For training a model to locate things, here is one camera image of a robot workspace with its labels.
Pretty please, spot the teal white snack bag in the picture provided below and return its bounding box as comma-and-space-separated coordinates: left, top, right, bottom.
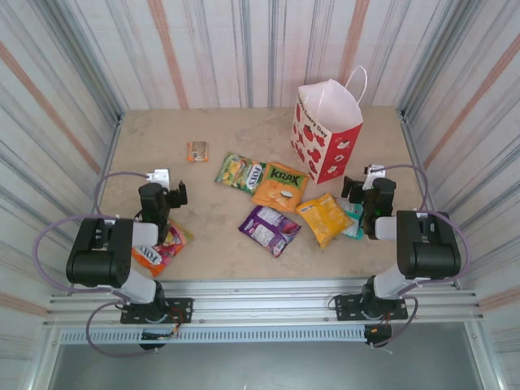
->
333, 197, 366, 241

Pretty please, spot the yellow chips bag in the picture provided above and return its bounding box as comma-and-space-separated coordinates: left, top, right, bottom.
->
296, 193, 354, 249

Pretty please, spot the red orange Fox's candy bag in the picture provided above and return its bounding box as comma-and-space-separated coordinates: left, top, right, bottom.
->
132, 219, 195, 278

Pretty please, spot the small orange snack bar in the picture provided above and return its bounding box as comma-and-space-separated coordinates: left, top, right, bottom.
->
186, 141, 210, 163

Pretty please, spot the green Fox's candy bag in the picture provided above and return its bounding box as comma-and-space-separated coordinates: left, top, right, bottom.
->
214, 152, 268, 195

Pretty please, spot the orange Krax chips bag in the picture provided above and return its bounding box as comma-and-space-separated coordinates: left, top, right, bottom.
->
251, 161, 310, 215

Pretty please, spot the purple snack bag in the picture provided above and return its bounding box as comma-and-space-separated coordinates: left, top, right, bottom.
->
237, 205, 302, 258

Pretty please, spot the red white paper bag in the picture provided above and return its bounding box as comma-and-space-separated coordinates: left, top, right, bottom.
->
288, 64, 369, 186

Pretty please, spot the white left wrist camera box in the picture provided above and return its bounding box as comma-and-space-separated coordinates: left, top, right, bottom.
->
145, 168, 171, 190

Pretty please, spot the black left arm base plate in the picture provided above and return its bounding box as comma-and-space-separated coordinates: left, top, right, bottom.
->
120, 297, 194, 325

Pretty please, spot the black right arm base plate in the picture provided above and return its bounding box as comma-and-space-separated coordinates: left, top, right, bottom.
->
335, 294, 409, 322

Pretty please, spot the aluminium mounting rail frame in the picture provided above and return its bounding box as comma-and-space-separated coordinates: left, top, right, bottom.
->
42, 278, 484, 330

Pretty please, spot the slotted grey cable duct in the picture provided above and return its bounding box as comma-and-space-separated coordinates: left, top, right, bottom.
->
58, 327, 369, 345

